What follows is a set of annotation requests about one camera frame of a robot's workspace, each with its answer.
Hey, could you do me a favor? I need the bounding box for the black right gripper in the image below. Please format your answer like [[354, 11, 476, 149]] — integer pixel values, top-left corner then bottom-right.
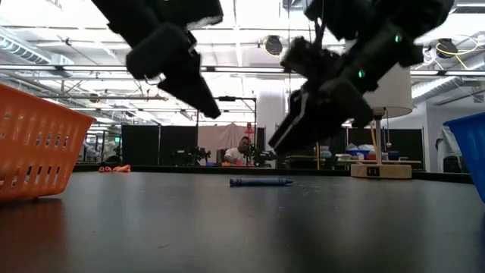
[[268, 56, 375, 156]]

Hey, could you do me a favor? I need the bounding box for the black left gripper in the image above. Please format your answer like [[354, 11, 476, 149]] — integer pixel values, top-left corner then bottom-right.
[[126, 24, 223, 121]]

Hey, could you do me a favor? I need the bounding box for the blue crayon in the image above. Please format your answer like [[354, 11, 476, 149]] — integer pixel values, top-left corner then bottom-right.
[[229, 177, 295, 188]]

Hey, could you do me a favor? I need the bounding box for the pink backdrop cloth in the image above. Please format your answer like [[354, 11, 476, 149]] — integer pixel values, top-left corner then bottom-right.
[[197, 123, 252, 165]]

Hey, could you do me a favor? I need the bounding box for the person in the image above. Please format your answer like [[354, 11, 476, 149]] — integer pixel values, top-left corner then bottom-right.
[[434, 127, 462, 174], [223, 135, 254, 168]]

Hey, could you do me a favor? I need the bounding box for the black partition panel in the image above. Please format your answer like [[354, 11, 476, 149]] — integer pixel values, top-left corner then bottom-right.
[[276, 127, 424, 170], [120, 124, 198, 167]]

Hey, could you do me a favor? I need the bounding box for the thin lamp stem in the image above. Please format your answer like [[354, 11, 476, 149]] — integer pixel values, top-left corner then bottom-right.
[[372, 108, 386, 166]]

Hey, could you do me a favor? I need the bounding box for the cluttered background table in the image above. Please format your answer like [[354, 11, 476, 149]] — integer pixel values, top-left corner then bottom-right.
[[283, 143, 421, 168]]

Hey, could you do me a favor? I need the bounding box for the orange plastic basket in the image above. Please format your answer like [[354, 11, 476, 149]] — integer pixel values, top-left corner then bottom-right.
[[0, 83, 96, 202]]

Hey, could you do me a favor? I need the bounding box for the blue plastic basket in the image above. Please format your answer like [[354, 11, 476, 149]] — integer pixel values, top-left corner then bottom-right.
[[443, 112, 485, 202]]

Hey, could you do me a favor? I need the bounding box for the black background rig frame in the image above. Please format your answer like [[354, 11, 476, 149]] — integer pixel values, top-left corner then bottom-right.
[[195, 96, 258, 168]]

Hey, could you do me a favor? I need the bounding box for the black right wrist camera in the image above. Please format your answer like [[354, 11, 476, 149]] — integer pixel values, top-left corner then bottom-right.
[[279, 36, 342, 84]]

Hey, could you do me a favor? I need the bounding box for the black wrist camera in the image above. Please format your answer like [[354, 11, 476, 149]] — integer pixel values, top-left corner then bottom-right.
[[151, 0, 224, 32], [279, 36, 342, 84]]

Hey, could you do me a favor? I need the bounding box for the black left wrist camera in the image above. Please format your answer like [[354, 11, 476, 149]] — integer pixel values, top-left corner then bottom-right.
[[151, 0, 224, 32]]

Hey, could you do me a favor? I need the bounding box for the lamp pull chain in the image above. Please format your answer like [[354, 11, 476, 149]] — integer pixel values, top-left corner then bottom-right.
[[384, 109, 393, 149]]

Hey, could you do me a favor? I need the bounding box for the black ceiling cable reel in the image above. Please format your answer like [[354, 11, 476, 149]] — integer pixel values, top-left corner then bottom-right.
[[435, 37, 458, 60], [264, 35, 284, 57]]

